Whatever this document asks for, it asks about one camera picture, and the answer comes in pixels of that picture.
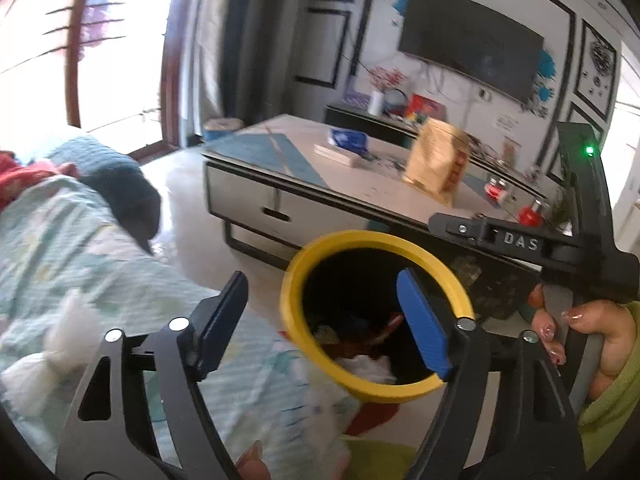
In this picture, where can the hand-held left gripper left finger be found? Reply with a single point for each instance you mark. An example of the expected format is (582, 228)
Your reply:
(225, 320)

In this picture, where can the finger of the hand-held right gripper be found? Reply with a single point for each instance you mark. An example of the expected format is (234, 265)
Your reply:
(450, 225)

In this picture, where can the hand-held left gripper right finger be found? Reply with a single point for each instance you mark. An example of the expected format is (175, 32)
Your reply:
(425, 320)

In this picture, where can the yellow rimmed trash bin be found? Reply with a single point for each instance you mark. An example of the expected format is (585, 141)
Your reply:
(300, 270)

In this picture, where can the person's right hand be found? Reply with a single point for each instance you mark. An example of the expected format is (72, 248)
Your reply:
(610, 335)

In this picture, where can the person's left hand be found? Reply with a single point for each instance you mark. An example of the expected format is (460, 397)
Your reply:
(255, 465)

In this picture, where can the red drink can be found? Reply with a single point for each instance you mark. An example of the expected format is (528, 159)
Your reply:
(497, 190)

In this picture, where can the tan paper snack bag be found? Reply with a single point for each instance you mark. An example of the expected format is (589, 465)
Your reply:
(435, 160)

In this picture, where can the red bottle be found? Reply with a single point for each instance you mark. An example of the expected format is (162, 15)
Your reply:
(532, 216)

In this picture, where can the cartoon cat printed bedsheet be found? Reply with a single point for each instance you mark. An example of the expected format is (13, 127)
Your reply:
(150, 285)

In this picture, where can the red picture card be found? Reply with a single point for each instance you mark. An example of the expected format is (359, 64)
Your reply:
(425, 110)

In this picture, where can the blue tissue packet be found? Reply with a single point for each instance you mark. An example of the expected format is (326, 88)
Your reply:
(349, 140)

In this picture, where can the white coffee table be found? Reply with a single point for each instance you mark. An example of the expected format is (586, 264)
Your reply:
(320, 195)

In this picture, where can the round table mirror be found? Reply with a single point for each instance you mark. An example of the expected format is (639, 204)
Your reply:
(396, 102)

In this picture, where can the white vase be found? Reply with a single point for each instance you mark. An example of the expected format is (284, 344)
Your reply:
(376, 102)

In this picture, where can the black television cabinet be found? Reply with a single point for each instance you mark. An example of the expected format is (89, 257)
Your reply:
(350, 115)

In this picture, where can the blue quilted blanket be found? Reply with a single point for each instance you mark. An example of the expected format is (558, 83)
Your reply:
(115, 180)

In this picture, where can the pale blue round stool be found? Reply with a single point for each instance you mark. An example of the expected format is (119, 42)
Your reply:
(225, 130)

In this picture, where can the grey standing air conditioner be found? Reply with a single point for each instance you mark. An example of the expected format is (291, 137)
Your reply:
(270, 60)

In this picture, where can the red flower print blanket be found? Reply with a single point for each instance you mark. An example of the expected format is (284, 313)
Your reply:
(20, 175)

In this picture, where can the white and blue curtain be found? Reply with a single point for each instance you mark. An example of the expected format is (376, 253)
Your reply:
(200, 50)

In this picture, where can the wooden framed balcony door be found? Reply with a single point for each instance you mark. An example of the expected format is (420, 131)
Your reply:
(100, 60)

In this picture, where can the wall socket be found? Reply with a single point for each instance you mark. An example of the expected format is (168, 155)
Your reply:
(483, 94)

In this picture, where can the black wall television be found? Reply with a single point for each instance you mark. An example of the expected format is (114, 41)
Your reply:
(470, 40)

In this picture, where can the black ornament wall picture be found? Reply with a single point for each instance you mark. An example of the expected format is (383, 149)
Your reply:
(600, 65)

